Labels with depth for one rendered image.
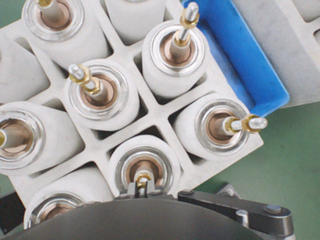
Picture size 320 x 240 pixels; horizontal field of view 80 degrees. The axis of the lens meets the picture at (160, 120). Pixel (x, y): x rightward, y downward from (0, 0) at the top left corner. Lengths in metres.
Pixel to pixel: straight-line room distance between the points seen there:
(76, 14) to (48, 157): 0.19
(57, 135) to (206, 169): 0.23
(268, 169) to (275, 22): 0.36
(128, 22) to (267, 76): 0.32
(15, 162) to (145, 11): 0.26
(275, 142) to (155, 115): 0.39
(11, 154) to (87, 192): 0.10
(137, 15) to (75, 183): 0.24
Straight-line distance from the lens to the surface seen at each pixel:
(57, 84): 0.36
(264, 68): 0.50
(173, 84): 0.27
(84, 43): 0.30
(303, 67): 0.48
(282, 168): 0.63
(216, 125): 0.26
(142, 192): 0.17
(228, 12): 0.52
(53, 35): 0.30
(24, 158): 0.29
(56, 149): 0.29
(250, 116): 0.20
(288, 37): 0.48
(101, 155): 0.33
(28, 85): 0.36
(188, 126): 0.26
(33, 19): 0.32
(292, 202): 0.66
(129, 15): 0.31
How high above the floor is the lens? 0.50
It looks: 84 degrees down
